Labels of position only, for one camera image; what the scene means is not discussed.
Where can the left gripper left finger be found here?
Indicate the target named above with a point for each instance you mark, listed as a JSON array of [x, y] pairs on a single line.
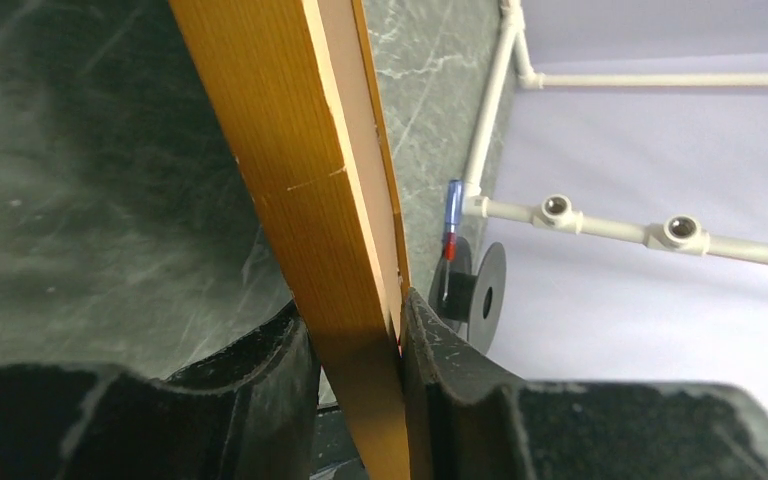
[[245, 412]]

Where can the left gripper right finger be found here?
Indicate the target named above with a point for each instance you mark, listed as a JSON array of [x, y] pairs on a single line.
[[469, 418]]

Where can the red blue screwdriver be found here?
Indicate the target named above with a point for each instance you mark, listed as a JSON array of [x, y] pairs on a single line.
[[452, 219]]

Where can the wooden picture frame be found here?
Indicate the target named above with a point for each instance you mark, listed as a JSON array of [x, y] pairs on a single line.
[[293, 86]]

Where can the black round disc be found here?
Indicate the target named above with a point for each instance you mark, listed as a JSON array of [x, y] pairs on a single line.
[[469, 299]]

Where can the white PVC pipe stand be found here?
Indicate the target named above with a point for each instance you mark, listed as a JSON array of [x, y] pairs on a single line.
[[662, 170]]

